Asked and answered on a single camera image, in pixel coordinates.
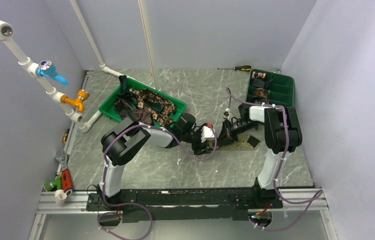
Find dark teal tie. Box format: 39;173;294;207
114;75;164;116

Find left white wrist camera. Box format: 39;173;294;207
200;122;215;143

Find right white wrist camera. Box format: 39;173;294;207
223;107;232;121

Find brown floral tie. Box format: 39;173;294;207
129;88;176;127

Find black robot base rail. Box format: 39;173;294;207
86;185;283;223

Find green compartment organizer box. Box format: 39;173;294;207
245;68;295;107

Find rolled ties in organizer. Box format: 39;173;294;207
249;71;272;99

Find blue valve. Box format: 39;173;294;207
36;60;69;86

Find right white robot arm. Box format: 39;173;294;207
216;103;303;208

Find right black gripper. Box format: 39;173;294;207
215;119;257;148

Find white pipe fitting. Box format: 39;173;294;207
54;189;68;206

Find red pipe wrench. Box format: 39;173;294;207
55;150;73;196

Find olive gold patterned tie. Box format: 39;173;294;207
216;135;261;151

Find green tray of ties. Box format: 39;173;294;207
99;77;187;127

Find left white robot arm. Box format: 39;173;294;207
98;113;218;210

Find white vertical pole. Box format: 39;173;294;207
138;0;160;90

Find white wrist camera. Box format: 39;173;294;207
223;107;232;121
200;122;215;143

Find green pipe fitting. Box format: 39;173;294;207
43;174;63;192

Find orange handled screwdriver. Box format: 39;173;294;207
217;65;252;73

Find white pvc pipe frame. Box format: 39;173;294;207
0;0;135;133

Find yellow black tool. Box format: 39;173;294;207
62;128;70;145

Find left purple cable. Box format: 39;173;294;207
96;123;219;240

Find orange brass tap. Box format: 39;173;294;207
60;89;90;113

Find aluminium frame rail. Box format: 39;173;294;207
36;187;338;240

